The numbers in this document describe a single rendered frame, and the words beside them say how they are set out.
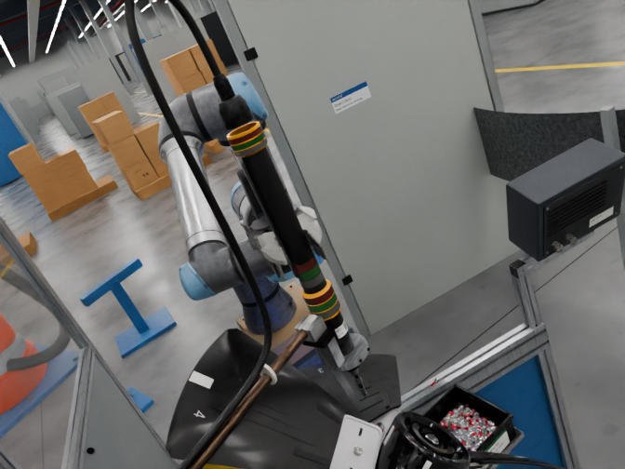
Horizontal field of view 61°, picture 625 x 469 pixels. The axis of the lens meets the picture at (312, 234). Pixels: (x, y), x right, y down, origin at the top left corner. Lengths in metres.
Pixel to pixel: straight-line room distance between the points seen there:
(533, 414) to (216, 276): 1.06
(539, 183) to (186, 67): 7.71
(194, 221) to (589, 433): 1.80
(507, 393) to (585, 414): 0.89
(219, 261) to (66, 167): 8.87
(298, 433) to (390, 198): 2.13
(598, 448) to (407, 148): 1.56
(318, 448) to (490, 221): 2.54
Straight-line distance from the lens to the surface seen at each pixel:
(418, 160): 2.84
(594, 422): 2.42
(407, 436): 0.79
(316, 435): 0.80
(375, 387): 1.00
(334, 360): 0.76
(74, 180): 9.82
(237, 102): 0.63
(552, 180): 1.35
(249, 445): 0.77
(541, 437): 1.78
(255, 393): 0.67
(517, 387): 1.60
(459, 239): 3.12
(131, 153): 8.13
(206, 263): 0.98
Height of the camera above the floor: 1.84
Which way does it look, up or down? 24 degrees down
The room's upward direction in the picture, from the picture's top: 24 degrees counter-clockwise
